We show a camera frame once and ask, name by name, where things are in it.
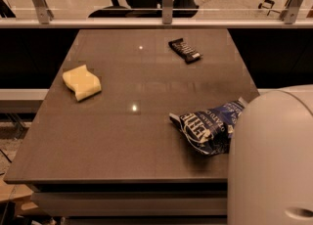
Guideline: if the black rxbar chocolate bar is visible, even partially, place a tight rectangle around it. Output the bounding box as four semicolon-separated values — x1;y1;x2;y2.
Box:
168;38;201;64

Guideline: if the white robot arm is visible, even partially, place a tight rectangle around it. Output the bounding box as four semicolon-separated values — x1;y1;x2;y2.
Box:
186;27;313;225

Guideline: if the yellow sponge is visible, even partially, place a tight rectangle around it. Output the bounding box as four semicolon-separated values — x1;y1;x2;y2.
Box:
63;65;102;101

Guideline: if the blue chip bag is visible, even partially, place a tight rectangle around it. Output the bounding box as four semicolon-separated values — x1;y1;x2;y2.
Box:
169;98;247;156

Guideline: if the grey table drawer base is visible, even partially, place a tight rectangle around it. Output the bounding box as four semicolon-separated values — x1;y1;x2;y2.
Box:
31;183;227;223

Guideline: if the middle metal glass bracket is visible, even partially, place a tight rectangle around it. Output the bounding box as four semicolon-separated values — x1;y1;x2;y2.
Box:
162;0;173;24

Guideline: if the metal glass bracket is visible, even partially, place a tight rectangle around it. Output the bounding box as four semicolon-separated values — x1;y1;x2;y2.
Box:
31;0;54;24
162;0;173;24
280;0;304;24

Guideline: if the right metal glass bracket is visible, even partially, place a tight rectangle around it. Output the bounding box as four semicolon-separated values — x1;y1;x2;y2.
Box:
280;0;304;24

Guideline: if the left metal glass bracket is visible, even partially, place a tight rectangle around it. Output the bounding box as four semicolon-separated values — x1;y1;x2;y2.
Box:
31;0;54;24

